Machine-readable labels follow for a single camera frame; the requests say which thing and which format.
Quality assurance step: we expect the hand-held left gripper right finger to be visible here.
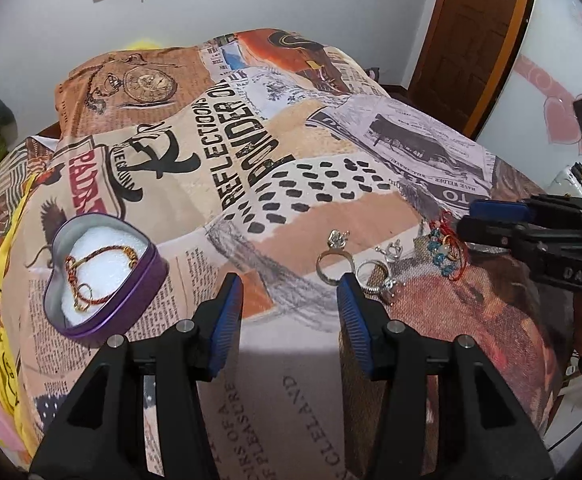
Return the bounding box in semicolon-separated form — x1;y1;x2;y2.
336;274;558;480

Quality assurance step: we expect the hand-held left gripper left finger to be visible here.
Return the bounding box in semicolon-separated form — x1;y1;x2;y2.
28;272;244;480

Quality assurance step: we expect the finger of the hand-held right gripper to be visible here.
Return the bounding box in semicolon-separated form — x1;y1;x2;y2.
469;199;534;222
457;216;524;251

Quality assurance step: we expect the blue beaded red thread bracelet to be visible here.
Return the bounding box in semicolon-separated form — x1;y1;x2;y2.
417;210;472;281

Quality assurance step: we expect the purple heart-shaped tin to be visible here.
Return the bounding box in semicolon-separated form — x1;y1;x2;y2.
43;213;162;337

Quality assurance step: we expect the red and gold braided bracelet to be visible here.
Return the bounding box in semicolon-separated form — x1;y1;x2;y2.
64;244;140;312

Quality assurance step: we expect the white plastic object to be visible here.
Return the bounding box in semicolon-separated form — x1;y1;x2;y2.
552;161;582;202

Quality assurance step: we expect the printed newspaper-pattern blanket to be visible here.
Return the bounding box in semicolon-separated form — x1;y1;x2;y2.
0;30;582;480

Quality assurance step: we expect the brown wooden door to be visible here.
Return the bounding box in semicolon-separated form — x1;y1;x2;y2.
407;0;542;140

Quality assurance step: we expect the silver ring with prongs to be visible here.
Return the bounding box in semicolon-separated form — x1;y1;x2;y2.
378;276;402;305

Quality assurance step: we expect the silver band ring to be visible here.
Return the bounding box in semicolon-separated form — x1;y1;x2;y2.
355;260;388;297

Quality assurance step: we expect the silver ring with large stone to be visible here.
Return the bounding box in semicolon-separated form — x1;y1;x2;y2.
317;229;356;285

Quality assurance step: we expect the small silver heart ring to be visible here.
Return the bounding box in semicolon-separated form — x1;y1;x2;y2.
375;239;406;262

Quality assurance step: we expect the pink heart wall sticker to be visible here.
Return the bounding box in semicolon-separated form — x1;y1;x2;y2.
515;54;582;147

